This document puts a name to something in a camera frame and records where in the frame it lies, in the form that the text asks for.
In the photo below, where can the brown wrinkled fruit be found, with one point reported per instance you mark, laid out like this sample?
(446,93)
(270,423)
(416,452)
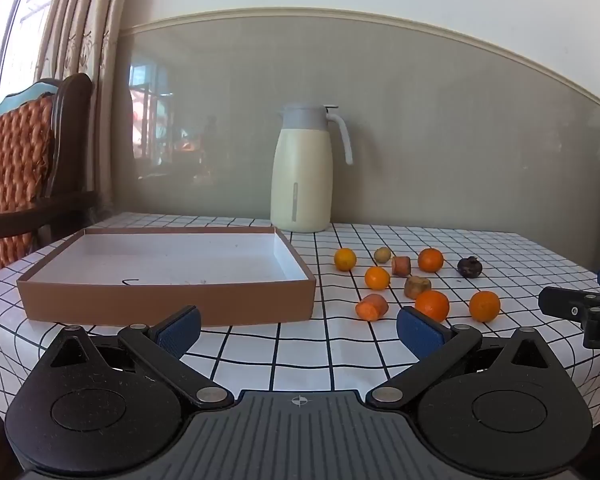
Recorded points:
(417,287)

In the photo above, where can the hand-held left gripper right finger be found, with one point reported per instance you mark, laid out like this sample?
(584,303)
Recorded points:
(420,330)

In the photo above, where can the white black-checked tablecloth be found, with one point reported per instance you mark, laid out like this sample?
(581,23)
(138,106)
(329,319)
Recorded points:
(305,350)

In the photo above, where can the wooden sofa with orange cushions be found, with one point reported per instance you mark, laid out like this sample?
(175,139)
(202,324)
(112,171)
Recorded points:
(10,160)

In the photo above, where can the dark purple mangosteen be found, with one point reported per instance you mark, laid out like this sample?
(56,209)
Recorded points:
(469,267)

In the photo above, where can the bright orange carrot chunk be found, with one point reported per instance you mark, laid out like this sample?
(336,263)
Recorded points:
(372,307)

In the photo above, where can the cream thermos jug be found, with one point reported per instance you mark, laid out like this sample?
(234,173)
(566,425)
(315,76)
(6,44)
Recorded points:
(302,185)

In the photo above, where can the shallow brown cardboard box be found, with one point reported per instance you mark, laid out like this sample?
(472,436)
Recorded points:
(155,255)

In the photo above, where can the beige embroidered curtain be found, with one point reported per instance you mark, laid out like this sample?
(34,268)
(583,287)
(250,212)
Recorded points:
(80,20)

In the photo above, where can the orange mandarin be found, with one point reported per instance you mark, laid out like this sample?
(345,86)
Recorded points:
(432,305)
(431,260)
(485,306)
(345,260)
(377,278)

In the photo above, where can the window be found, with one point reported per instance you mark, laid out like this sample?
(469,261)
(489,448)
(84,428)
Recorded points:
(10,25)

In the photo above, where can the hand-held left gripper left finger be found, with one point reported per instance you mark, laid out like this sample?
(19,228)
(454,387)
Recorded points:
(180,330)

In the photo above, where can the small reddish carrot chunk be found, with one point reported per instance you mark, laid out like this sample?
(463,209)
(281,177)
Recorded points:
(401,266)

